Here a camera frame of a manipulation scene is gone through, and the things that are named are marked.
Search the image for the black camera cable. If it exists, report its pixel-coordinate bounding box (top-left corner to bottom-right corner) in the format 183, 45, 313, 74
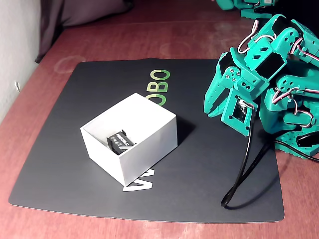
220, 107, 319, 210

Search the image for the black mat with logo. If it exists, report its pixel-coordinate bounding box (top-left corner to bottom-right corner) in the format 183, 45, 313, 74
8, 58, 285, 223

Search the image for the teal robot base plate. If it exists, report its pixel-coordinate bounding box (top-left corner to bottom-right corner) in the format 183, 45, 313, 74
274, 128, 319, 160

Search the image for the teal gripper black servo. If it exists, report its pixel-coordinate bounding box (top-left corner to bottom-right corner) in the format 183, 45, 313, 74
203, 46, 265, 118

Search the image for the dark grey cloth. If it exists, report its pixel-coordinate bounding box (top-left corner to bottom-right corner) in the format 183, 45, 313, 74
34, 0, 137, 64

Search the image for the white red arm servo wire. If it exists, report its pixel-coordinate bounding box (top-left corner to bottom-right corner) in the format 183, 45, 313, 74
273, 87, 315, 127

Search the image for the white red gripper servo wire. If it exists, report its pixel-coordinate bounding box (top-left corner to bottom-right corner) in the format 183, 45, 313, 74
238, 19, 277, 54

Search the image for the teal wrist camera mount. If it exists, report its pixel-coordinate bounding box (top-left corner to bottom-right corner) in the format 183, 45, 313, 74
220, 88, 259, 137

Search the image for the small black battery pack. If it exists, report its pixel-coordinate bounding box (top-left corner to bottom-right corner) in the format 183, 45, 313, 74
106, 128, 137, 153

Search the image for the white open box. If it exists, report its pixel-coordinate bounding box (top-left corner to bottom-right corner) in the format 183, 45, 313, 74
79, 92, 178, 187

